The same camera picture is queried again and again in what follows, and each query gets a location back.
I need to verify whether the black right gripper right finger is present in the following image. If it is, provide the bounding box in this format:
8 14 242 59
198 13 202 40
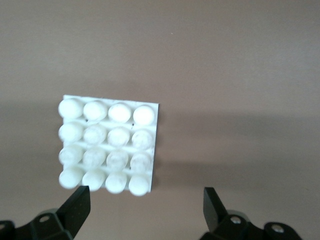
199 187 301 240

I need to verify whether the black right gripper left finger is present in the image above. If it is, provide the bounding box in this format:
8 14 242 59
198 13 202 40
0 186 91 240

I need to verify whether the white studded base plate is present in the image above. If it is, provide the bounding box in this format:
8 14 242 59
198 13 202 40
57 94 160 197

